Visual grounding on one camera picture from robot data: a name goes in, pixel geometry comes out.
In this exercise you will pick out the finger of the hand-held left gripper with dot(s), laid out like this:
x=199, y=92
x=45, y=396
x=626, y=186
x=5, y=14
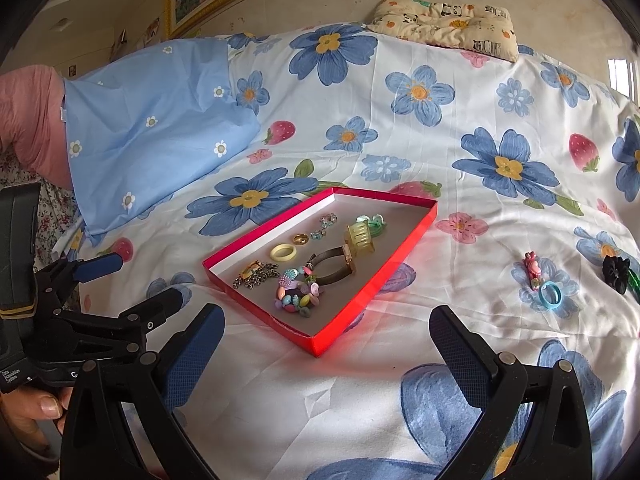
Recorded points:
x=165, y=302
x=97, y=267

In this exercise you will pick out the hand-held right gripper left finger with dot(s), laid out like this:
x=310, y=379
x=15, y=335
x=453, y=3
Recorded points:
x=195, y=355

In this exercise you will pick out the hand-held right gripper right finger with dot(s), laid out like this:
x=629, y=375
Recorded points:
x=460, y=355

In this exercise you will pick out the red shallow cardboard box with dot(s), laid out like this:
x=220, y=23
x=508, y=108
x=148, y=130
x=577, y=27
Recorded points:
x=345, y=305

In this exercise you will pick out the person's left hand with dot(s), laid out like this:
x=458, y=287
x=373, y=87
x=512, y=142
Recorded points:
x=35, y=410

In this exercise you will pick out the small floral patterned cloth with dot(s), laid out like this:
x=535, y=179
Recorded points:
x=55, y=210

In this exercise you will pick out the floral strawberry print bedsheet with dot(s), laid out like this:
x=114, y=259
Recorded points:
x=450, y=280

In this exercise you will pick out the pink hair clip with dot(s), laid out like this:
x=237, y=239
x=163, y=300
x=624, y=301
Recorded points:
x=531, y=270

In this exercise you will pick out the pink quilt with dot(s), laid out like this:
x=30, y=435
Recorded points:
x=30, y=120

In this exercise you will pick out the blue floral pillow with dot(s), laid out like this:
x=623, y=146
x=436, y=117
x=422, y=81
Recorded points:
x=150, y=125

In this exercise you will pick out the yellow translucent hair claw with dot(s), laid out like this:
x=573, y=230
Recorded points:
x=359, y=237

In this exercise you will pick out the black flower hair accessory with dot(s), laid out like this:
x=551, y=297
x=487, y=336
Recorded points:
x=616, y=272

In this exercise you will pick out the green hair accessory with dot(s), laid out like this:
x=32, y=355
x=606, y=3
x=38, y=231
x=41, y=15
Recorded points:
x=635, y=285

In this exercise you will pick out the window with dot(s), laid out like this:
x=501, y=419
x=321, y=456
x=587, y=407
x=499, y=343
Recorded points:
x=621, y=76

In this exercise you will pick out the panda print pillow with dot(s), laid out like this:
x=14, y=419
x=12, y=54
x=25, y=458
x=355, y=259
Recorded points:
x=450, y=22

